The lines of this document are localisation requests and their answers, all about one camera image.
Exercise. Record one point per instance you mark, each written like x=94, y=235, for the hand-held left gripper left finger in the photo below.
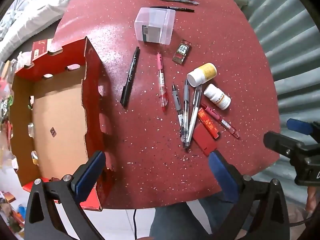
x=90, y=171

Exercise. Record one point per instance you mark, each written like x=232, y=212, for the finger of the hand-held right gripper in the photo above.
x=280, y=141
x=300, y=126

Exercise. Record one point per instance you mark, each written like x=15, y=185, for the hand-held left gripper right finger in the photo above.
x=222, y=175

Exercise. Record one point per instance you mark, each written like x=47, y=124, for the red pen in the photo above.
x=226, y=126

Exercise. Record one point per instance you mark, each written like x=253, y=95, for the clear black gel pen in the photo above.
x=185, y=140

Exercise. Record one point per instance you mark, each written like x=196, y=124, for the red gold printed box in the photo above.
x=208, y=123

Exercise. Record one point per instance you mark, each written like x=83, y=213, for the white pen with clear cap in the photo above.
x=192, y=122

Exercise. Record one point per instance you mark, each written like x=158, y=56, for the red cardboard box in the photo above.
x=57, y=120

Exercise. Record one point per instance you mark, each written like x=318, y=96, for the white bottle orange label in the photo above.
x=217, y=97

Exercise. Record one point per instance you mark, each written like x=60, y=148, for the black marker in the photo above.
x=130, y=76

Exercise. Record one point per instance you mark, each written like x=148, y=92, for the pink pen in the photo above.
x=162, y=80

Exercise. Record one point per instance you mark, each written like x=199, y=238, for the dark foil packet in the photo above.
x=182, y=52

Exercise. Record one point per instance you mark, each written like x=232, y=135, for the person's right hand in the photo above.
x=312, y=200

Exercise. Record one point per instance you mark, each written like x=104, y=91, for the person's jeans leg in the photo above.
x=180, y=220

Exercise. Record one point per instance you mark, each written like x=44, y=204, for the blue plastic bag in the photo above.
x=22, y=211

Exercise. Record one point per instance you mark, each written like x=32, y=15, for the grey grip pen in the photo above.
x=186, y=95
x=177, y=101

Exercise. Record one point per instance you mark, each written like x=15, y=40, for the white bottle yellow label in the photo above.
x=202, y=75

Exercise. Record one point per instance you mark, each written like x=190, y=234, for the clutter of colourful packets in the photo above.
x=6, y=110

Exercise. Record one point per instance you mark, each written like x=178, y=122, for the white crumpled tissue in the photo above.
x=24, y=58

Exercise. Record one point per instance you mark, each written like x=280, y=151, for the red gift carton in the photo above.
x=41, y=48

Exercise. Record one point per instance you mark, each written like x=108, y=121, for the small grey white box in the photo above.
x=151, y=33

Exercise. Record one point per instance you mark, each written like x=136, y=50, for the clear plastic box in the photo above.
x=157, y=17

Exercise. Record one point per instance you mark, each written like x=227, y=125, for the slim black pen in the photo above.
x=172, y=8

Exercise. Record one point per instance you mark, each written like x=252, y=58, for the white bedding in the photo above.
x=37, y=7

